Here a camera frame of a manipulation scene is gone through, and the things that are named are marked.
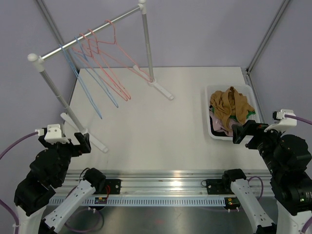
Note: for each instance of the light blue wire hanger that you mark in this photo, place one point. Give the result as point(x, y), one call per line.
point(80, 80)

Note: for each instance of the pink hanger of mauve top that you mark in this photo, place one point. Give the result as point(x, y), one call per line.
point(94, 65)

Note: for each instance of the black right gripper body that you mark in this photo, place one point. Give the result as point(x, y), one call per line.
point(265, 141)

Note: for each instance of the aluminium front rail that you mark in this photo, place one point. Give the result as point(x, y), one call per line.
point(167, 183)

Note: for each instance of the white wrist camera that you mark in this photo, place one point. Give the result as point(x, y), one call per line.
point(282, 121)
point(53, 134)

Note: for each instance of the pink hanger of brown top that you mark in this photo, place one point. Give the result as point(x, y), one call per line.
point(126, 53)

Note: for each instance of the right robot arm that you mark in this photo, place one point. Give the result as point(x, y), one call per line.
point(286, 157)

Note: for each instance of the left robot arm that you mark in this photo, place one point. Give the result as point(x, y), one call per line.
point(48, 172)

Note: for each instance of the mauve pink tank top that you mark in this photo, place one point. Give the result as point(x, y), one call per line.
point(217, 124)

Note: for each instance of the black tank top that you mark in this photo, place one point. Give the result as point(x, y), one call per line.
point(222, 133)

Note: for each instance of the white slotted cable duct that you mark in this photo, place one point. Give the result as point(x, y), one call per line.
point(140, 201)

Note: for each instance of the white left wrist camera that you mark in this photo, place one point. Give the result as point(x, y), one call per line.
point(53, 134)

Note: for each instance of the pink hanger of green top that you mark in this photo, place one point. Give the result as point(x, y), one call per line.
point(109, 65)

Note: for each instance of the grey white clothes rack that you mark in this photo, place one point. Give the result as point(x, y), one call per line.
point(69, 116)

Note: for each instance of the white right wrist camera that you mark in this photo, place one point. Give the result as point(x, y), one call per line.
point(282, 121)

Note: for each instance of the white plastic basket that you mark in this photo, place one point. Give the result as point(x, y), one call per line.
point(244, 89)

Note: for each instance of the green tank top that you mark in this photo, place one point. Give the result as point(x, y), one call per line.
point(250, 113)

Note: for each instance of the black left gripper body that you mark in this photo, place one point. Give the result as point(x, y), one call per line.
point(67, 150)

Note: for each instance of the mustard brown tank top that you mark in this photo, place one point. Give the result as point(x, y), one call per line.
point(230, 103)

